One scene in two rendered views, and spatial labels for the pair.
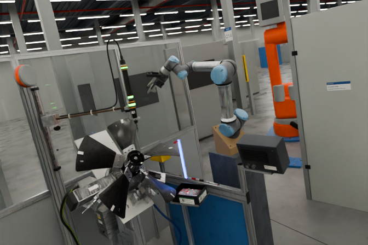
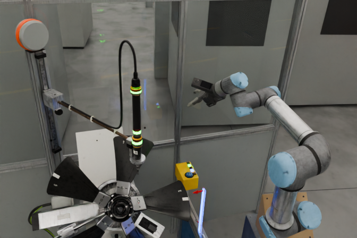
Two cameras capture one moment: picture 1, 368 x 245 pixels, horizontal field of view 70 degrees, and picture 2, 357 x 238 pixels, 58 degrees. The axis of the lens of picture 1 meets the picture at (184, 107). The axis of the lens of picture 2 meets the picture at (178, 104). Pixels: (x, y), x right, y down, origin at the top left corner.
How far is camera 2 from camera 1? 1.05 m
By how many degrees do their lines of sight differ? 31
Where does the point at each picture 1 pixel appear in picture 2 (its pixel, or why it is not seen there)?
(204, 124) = (323, 88)
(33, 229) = (30, 190)
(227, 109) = (278, 213)
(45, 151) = (44, 130)
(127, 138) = (127, 170)
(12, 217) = (9, 175)
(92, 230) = not seen: hidden behind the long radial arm
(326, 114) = not seen: outside the picture
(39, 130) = (40, 106)
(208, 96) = (349, 51)
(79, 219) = not seen: hidden behind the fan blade
